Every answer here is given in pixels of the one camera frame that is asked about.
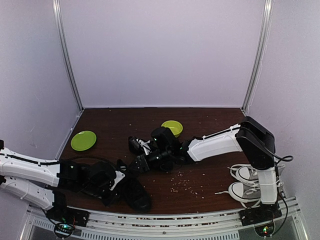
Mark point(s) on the right aluminium frame post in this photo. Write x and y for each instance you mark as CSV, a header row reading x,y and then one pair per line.
x,y
261,47

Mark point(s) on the left aluminium frame post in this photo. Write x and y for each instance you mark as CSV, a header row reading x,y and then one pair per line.
x,y
66,57

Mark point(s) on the aluminium frame post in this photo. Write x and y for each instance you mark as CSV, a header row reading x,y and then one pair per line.
x,y
66,57
261,47

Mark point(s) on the aluminium front rail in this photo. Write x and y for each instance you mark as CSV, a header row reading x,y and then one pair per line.
x,y
219,225

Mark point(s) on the grey sneaker rear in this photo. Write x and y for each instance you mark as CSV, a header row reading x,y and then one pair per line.
x,y
245,173

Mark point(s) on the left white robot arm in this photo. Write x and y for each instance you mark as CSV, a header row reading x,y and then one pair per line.
x,y
39,181

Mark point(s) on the grey sneaker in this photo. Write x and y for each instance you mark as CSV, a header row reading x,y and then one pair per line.
x,y
248,196
245,173

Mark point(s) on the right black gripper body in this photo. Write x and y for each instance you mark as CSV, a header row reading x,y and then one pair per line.
x,y
154,163

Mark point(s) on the green plate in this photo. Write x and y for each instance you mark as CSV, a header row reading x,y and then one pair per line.
x,y
83,140

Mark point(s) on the grey sneaker front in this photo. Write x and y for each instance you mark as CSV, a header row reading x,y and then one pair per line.
x,y
248,196

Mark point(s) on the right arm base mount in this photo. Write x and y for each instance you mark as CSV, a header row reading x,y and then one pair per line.
x,y
262,218

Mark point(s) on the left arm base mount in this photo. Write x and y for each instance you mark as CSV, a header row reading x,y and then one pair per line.
x,y
66,220

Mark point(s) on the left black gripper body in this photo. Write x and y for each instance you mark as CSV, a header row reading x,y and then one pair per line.
x,y
91,189

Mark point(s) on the green bowl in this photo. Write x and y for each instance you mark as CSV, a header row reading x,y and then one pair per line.
x,y
175,126

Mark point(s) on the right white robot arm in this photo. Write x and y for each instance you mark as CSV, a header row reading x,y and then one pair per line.
x,y
248,137

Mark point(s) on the black sneaker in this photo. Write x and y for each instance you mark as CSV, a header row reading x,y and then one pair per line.
x,y
132,191
149,157

